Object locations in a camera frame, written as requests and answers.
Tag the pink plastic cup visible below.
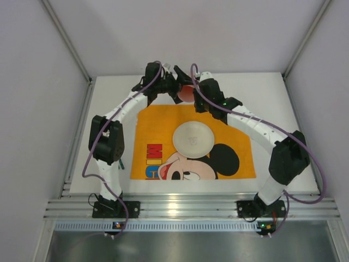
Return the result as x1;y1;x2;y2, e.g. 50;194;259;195
177;78;194;103

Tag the cream white plate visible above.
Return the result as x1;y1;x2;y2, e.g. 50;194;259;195
172;121;215;159

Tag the orange Mickey Mouse placemat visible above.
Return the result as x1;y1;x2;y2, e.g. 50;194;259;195
130;105;256;181

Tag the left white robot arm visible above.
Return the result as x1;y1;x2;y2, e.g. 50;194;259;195
82;61;192;201

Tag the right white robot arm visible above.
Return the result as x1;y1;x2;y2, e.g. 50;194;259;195
191;72;310;209

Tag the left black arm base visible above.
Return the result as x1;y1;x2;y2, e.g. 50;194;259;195
88;193;141;219

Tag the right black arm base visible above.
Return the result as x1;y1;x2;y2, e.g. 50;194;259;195
236;195;286;219

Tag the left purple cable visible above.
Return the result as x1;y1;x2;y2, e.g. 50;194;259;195
82;60;164;235

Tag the purple cable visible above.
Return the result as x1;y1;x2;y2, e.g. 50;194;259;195
82;60;164;235
190;63;328;237

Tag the spoon with green handle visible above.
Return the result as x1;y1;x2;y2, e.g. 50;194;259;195
119;159;125;170

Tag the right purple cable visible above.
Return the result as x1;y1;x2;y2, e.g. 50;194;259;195
190;63;328;237

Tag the right aluminium corner post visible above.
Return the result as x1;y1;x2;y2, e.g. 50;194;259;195
281;0;333;81

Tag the aluminium corner post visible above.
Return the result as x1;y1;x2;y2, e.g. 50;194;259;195
281;0;333;81
40;0;92;84

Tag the left aluminium corner post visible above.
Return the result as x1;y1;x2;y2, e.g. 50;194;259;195
40;0;92;84

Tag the aluminium mounting rail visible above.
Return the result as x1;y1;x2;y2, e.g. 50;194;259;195
44;182;340;221

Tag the perforated metal cable tray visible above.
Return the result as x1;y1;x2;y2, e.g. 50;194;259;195
55;221;276;233

